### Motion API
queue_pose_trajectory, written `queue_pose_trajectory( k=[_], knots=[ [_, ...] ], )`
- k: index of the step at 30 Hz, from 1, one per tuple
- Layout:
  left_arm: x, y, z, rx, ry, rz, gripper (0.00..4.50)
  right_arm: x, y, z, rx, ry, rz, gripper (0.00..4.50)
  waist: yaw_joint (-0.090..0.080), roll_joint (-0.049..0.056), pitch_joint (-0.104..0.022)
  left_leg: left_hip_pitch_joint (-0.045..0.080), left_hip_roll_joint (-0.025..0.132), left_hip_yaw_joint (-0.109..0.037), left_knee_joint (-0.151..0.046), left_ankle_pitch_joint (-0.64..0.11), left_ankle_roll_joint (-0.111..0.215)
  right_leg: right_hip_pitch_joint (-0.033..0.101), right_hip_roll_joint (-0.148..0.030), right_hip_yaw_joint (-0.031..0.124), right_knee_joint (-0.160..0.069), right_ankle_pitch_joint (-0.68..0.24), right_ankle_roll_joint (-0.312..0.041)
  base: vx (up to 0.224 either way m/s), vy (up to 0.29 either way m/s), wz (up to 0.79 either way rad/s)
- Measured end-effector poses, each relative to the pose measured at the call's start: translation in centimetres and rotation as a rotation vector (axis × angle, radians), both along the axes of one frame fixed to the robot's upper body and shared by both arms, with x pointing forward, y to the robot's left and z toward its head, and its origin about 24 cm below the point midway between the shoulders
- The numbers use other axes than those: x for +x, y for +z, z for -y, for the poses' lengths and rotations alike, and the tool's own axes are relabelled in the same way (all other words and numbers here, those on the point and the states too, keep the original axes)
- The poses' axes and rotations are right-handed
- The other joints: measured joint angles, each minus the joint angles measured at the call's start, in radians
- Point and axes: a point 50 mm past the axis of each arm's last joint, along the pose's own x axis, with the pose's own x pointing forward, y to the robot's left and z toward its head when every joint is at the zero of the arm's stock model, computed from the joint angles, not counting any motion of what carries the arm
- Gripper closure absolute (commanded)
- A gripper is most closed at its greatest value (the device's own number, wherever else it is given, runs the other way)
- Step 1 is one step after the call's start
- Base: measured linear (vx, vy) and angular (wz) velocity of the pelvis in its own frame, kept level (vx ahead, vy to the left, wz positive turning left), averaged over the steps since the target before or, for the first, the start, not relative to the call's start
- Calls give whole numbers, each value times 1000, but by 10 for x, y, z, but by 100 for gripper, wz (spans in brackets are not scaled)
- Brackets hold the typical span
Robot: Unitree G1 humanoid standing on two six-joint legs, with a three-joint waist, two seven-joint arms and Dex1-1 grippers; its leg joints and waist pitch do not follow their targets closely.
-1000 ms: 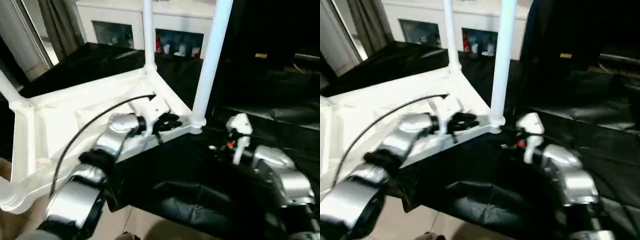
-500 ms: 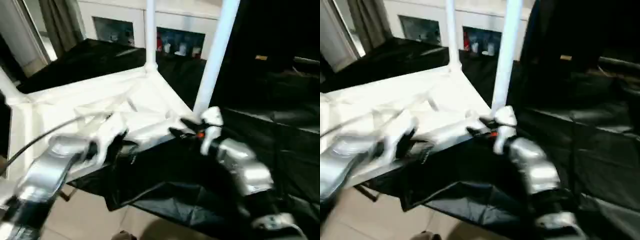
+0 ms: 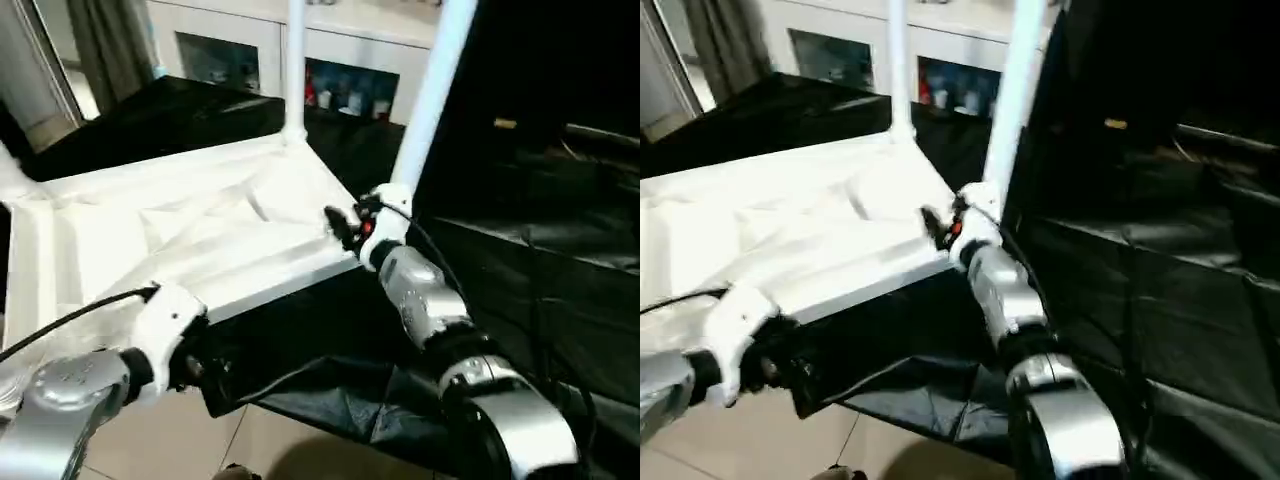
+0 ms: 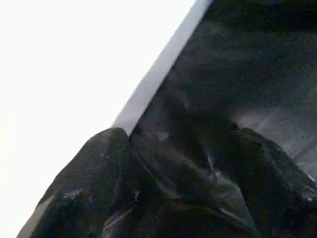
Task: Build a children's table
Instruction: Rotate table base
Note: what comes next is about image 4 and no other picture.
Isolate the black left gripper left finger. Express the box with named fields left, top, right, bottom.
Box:
left=29, top=127, right=143, bottom=238

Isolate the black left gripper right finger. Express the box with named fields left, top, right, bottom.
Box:
left=235, top=127, right=317, bottom=238

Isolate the white plastic table top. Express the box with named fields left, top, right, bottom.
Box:
left=0, top=0, right=215, bottom=238

